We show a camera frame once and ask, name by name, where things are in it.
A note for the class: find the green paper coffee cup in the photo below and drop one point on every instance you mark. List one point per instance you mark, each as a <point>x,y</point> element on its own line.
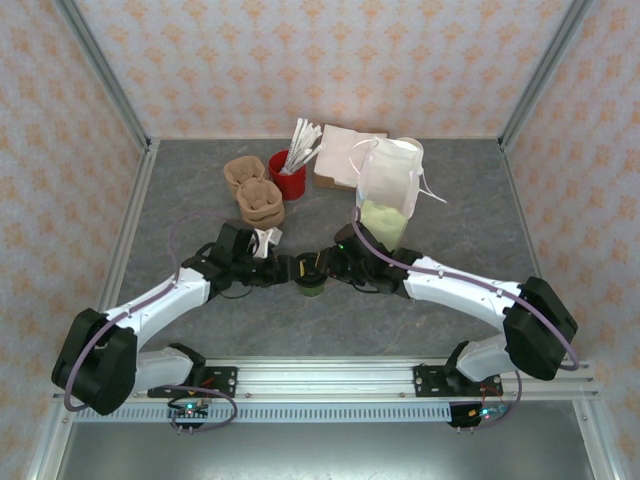
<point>311,290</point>

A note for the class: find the white and green paper bag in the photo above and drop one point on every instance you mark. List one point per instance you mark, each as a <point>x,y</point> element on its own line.
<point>390,175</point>

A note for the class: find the paper-wrapped straw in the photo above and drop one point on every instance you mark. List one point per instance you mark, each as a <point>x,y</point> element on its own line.
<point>312,142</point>
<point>298,135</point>
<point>306,140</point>
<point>315,152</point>

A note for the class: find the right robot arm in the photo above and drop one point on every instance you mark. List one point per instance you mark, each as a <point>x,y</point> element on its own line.
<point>460,287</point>

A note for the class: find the brown pulp cup carrier stack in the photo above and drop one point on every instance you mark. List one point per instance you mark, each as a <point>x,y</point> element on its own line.
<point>265,220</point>

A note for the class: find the brown cardboard napkin tray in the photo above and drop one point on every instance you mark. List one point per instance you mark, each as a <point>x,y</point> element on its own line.
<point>330,183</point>

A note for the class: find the red plastic bucket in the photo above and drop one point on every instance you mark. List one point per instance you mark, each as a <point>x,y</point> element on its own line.
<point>292,186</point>

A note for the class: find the white paper napkin stack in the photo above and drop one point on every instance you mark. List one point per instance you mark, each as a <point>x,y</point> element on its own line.
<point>337,155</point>

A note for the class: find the aluminium mounting rail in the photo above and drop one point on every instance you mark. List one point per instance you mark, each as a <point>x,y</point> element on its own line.
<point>325,377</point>

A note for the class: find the aluminium side rail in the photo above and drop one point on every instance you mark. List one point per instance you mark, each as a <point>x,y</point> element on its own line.
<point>525,215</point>
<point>135,210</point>

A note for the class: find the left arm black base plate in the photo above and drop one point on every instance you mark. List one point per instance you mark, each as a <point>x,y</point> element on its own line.
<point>220,382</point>

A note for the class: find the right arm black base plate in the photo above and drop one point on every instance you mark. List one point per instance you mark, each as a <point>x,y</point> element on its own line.
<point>430,382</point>

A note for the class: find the aluminium frame post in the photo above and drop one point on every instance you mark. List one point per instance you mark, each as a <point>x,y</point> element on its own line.
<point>105,75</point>
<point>545,75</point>

